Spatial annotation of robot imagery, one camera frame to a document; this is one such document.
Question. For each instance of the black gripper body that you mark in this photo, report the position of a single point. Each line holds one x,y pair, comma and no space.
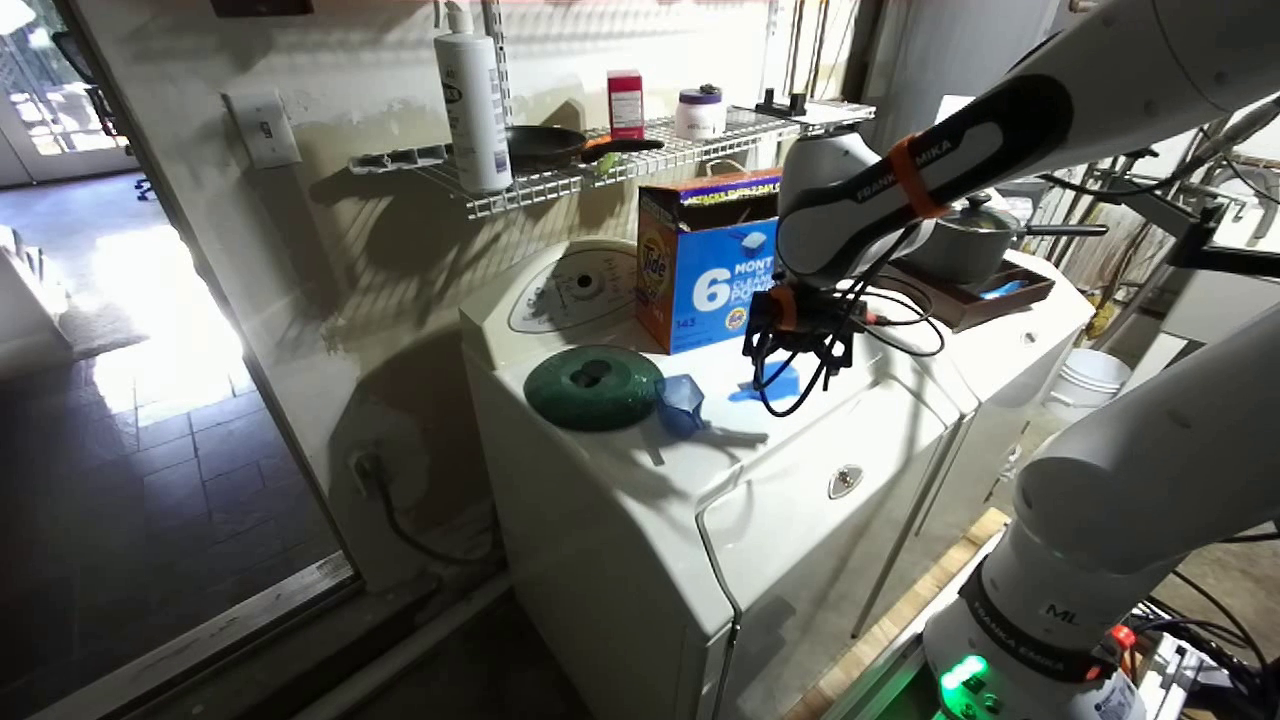
801,340

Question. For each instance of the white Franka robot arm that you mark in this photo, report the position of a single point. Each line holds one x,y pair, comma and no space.
1174,455

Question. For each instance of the translucent blue measuring cup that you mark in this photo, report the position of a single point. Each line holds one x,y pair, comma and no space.
682,401

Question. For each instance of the blue cardboard detergent box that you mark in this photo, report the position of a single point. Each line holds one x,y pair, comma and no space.
704,282

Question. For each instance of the white dryer machine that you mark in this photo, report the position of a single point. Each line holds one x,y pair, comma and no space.
984,362

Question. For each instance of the white washing machine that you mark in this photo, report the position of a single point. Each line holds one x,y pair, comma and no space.
744,533

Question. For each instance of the green round lid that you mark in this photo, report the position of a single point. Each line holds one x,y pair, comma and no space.
592,384

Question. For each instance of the white jar purple lid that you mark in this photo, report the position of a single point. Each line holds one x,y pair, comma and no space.
703,119

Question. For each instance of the wooden plank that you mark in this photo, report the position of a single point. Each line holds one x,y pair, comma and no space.
904,607

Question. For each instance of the white bucket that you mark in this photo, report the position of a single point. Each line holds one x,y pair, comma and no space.
1086,378

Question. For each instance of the green orange item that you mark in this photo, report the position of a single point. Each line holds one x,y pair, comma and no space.
607,163

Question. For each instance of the red pink carton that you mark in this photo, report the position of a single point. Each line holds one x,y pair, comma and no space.
626,107

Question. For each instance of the black frying pan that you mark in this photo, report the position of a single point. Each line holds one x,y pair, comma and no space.
544,145

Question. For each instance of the black stand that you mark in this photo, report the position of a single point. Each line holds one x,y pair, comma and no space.
1200,242

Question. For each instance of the tall white bottle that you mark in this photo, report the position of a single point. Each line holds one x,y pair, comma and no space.
474,107

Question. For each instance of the white wall switch plate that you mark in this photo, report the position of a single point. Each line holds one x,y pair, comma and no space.
265,135

